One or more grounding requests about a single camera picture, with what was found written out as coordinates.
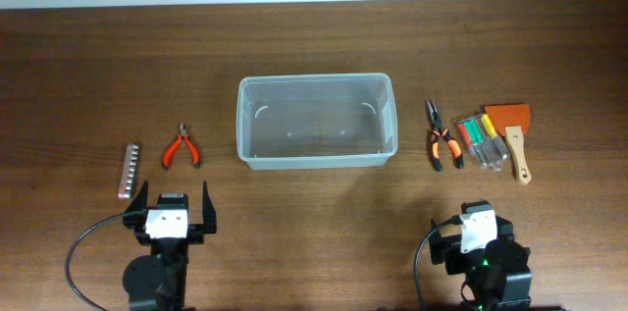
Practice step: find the orange black long-nose pliers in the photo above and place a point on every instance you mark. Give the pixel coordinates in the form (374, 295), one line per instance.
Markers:
(439, 131)

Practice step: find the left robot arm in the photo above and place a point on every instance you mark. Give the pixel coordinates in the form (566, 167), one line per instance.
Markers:
(157, 281)

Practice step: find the clear screwdriver set case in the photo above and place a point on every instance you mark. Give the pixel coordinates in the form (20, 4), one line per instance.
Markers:
(483, 141)

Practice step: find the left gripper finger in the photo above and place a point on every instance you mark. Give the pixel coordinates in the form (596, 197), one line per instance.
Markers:
(136, 213)
(208, 211)

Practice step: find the orange scraper wooden handle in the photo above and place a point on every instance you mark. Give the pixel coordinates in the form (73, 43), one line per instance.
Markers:
(512, 121)

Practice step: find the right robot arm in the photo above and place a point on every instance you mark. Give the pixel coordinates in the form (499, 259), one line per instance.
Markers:
(489, 293)

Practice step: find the clear plastic container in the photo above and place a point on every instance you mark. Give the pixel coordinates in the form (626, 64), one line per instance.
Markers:
(316, 121)

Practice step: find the silver socket bit rail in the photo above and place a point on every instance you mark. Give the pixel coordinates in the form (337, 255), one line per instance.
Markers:
(128, 172)

